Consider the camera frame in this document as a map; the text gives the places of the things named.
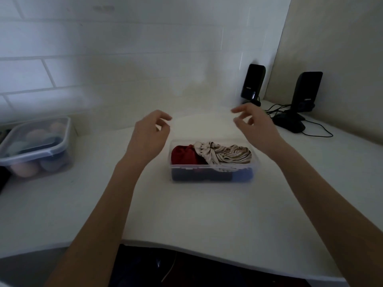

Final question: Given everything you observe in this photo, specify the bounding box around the person's left hand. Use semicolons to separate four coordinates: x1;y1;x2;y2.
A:
123;110;173;168

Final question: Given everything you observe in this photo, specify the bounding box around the person's right hand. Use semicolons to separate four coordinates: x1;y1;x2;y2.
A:
231;103;285;155

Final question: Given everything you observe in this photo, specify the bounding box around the clear plastic lid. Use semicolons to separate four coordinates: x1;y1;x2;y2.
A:
168;107;241;141

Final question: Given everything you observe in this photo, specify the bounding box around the person's left forearm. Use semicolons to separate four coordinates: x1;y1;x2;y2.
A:
44;158;151;287

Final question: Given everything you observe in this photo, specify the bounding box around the person's right forearm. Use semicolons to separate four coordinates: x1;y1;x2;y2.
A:
270;140;383;287

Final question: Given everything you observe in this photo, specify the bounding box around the red cloth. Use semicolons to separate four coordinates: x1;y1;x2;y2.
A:
171;145;207;165

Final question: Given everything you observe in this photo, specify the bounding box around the beige striped cloth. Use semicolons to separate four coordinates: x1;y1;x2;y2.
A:
194;142;252;172

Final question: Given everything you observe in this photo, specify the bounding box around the black speaker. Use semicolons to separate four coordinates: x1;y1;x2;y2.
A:
288;72;323;114
241;64;266;107

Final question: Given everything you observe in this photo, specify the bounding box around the black computer mouse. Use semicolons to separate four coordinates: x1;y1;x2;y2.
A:
272;112;306;134

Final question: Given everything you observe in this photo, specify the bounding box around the dark blue cloth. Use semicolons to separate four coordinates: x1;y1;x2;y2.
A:
172;170;254;182

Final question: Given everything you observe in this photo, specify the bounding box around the clear plastic box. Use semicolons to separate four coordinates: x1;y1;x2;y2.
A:
169;140;255;183

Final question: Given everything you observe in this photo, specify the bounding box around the clear lidded storage container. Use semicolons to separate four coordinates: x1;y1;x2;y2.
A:
0;116;74;179

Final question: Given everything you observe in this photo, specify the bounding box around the pile of pastel rolled socks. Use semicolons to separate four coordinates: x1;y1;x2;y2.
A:
6;122;69;178

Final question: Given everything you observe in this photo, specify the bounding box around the person's dark clothing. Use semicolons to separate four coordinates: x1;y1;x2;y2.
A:
108;244;312;287

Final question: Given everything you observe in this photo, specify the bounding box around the black cable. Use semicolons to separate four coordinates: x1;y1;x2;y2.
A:
265;103;292;117
302;119;333;138

